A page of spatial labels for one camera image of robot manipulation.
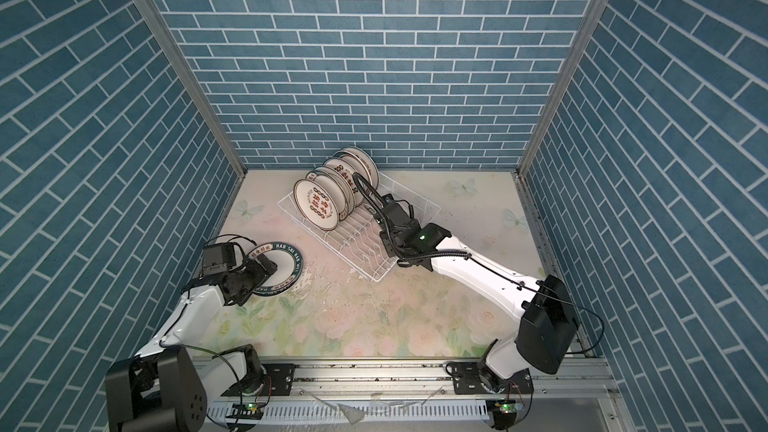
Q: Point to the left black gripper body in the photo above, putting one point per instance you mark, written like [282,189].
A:
[250,276]

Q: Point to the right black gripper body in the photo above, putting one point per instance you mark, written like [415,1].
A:
[391,245]

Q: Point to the white wire dish rack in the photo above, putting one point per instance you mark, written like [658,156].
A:
[356,240]

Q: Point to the small green-rim plate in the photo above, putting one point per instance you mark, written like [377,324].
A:
[288,266]

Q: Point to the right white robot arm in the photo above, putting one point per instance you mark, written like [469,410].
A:
[544,314]

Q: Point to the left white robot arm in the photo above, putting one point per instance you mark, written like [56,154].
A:
[167,384]

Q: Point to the back large red-lettered plate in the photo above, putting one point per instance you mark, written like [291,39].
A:
[365,159]

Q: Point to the large red-lettered plate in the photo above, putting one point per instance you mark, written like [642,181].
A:
[365,159]
[346,171]
[316,204]

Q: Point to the front large red-lettered plate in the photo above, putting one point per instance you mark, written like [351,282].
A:
[316,204]

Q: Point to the left circuit board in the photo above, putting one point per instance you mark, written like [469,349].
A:
[246,411]

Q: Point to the circuit board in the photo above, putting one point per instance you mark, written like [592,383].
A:
[246,411]
[503,414]

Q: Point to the right circuit board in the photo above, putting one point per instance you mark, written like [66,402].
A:
[503,414]

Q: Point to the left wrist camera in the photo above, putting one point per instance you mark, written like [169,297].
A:
[218,258]

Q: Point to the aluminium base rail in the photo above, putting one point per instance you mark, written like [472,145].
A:
[583,396]

